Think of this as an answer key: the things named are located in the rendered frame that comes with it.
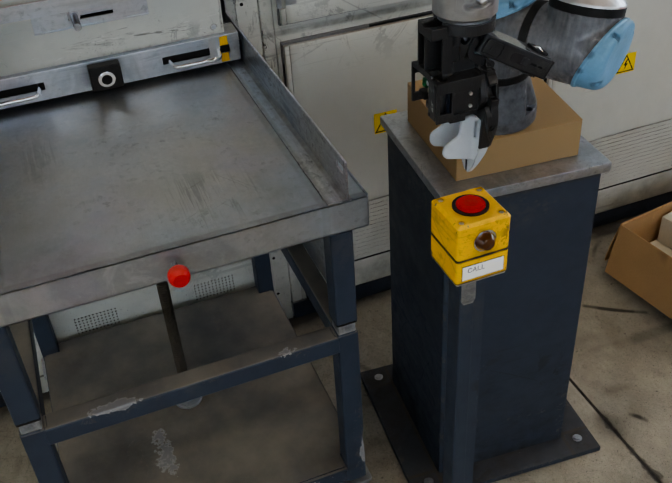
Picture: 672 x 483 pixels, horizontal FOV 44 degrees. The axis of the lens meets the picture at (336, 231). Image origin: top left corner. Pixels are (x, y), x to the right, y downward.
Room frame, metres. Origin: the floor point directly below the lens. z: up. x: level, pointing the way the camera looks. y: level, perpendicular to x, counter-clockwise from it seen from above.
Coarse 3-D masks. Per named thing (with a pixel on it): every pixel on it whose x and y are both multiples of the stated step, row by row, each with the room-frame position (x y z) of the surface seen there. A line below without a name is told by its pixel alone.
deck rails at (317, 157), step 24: (240, 48) 1.60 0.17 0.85; (240, 72) 1.54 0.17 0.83; (264, 72) 1.44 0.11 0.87; (264, 96) 1.43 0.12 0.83; (288, 96) 1.31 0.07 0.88; (288, 120) 1.32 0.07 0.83; (312, 120) 1.20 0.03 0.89; (288, 144) 1.24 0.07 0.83; (312, 144) 1.20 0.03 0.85; (312, 168) 1.16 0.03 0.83; (336, 168) 1.10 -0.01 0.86; (336, 192) 1.08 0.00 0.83
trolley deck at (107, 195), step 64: (0, 128) 1.38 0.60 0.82; (64, 128) 1.36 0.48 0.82; (128, 128) 1.34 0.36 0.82; (192, 128) 1.33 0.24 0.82; (256, 128) 1.31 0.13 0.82; (0, 192) 1.16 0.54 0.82; (64, 192) 1.14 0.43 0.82; (128, 192) 1.13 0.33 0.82; (192, 192) 1.12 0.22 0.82; (256, 192) 1.10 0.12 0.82; (0, 256) 0.98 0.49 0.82; (64, 256) 0.97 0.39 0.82; (128, 256) 0.96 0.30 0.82; (192, 256) 0.98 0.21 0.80; (256, 256) 1.01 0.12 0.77; (0, 320) 0.89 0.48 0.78
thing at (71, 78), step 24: (144, 48) 1.53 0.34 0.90; (168, 48) 1.53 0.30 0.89; (192, 48) 1.55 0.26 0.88; (24, 72) 1.45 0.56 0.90; (48, 72) 1.46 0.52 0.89; (72, 72) 1.47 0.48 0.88; (144, 72) 1.52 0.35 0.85; (168, 72) 1.53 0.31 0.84; (0, 96) 1.43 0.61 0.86; (24, 96) 1.44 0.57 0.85; (48, 96) 1.46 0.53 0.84
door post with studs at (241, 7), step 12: (228, 0) 1.71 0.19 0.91; (240, 0) 1.71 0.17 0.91; (252, 0) 1.72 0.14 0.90; (228, 12) 1.71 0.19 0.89; (240, 12) 1.71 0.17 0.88; (252, 12) 1.72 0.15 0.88; (240, 24) 1.71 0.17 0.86; (252, 24) 1.72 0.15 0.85; (252, 36) 1.72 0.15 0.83; (276, 252) 1.72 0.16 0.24; (276, 264) 1.72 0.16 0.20; (276, 276) 1.72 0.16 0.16; (276, 288) 1.71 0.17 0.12; (288, 288) 1.72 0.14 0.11; (288, 300) 1.72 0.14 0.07; (288, 312) 1.72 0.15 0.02
